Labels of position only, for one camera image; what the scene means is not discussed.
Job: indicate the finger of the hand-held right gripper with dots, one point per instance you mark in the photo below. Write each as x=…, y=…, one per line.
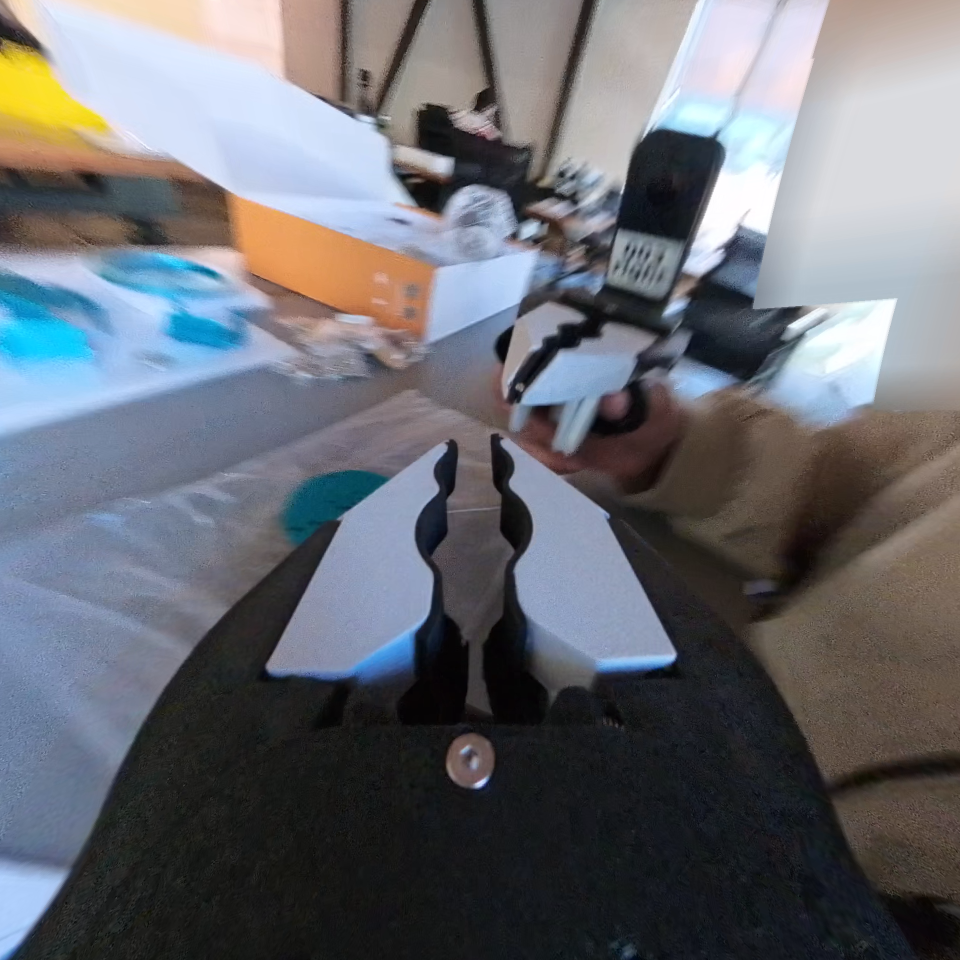
x=532, y=349
x=592, y=367

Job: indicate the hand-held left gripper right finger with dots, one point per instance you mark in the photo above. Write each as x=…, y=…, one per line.
x=592, y=592

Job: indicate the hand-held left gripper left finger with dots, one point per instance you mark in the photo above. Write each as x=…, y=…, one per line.
x=360, y=592

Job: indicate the blue round metal plate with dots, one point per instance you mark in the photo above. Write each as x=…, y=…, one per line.
x=330, y=502

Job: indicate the person's right forearm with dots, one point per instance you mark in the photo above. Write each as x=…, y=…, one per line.
x=735, y=480

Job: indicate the grey desk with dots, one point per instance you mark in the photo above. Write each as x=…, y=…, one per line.
x=187, y=424

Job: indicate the person's right hand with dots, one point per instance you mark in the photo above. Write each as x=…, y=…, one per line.
x=637, y=450

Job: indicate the large window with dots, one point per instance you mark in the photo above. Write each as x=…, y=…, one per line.
x=720, y=97

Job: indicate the bubble wrap bundle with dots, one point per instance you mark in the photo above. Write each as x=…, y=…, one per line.
x=480, y=217

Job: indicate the black office chair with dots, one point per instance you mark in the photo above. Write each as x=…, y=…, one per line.
x=499, y=169
x=742, y=330
x=435, y=139

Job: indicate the pile of screw bags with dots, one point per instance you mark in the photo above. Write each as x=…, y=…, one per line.
x=345, y=349

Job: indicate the clear plastic bag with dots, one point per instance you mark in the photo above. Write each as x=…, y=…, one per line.
x=150, y=562

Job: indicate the orange cardboard box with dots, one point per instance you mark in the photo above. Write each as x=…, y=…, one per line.
x=322, y=255

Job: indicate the person's beige jacket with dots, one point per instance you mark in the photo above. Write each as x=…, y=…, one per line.
x=885, y=600

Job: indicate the white foam sheet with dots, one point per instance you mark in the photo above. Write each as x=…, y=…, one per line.
x=75, y=382

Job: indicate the white instruction manual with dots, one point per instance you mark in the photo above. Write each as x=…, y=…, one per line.
x=22, y=892

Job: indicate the wooden top table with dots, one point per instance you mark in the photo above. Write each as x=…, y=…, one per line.
x=90, y=157

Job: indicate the yellow box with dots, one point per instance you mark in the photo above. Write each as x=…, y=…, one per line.
x=45, y=90

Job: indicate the blue small U bracket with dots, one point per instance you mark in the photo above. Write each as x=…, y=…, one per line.
x=206, y=330

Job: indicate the blue round-ended flat bracket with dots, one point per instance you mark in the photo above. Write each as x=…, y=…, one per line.
x=45, y=300

